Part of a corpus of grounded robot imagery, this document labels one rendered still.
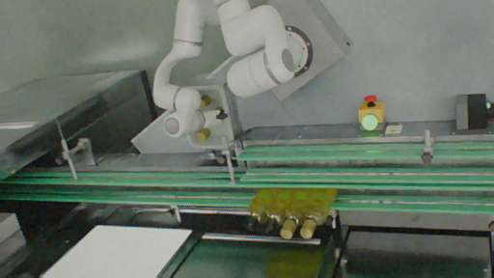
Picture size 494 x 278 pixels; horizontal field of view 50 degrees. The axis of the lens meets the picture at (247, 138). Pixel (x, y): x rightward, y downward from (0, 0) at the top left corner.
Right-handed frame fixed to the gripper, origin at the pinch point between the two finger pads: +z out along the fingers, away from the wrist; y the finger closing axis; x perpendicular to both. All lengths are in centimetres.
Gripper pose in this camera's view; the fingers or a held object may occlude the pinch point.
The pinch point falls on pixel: (215, 114)
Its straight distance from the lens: 180.1
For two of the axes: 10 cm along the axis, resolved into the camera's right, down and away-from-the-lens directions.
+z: 3.9, -1.6, 9.1
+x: -1.0, -9.9, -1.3
